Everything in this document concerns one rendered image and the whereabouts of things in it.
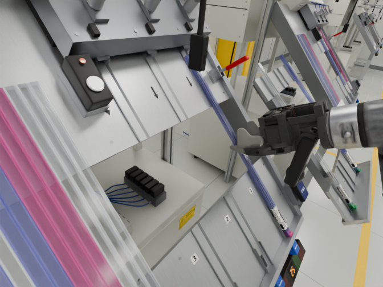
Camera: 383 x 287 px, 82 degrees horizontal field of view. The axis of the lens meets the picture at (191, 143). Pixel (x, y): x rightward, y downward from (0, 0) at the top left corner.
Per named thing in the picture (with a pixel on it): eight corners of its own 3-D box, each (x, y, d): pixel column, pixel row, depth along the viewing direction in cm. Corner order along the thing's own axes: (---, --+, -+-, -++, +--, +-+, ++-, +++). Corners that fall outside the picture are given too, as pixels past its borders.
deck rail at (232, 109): (282, 216, 66) (302, 214, 62) (280, 220, 65) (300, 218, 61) (163, 3, 63) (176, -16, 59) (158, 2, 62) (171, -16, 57)
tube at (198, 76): (287, 233, 56) (291, 233, 55) (285, 236, 55) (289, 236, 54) (187, 56, 54) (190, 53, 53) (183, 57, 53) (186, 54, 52)
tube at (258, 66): (351, 206, 66) (355, 205, 65) (350, 209, 65) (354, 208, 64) (256, 65, 66) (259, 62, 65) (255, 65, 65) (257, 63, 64)
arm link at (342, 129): (366, 138, 40) (362, 156, 35) (337, 140, 44) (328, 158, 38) (359, 98, 39) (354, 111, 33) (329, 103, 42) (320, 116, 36)
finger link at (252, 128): (236, 121, 57) (270, 116, 50) (243, 143, 58) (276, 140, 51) (229, 125, 55) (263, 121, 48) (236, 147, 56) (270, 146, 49)
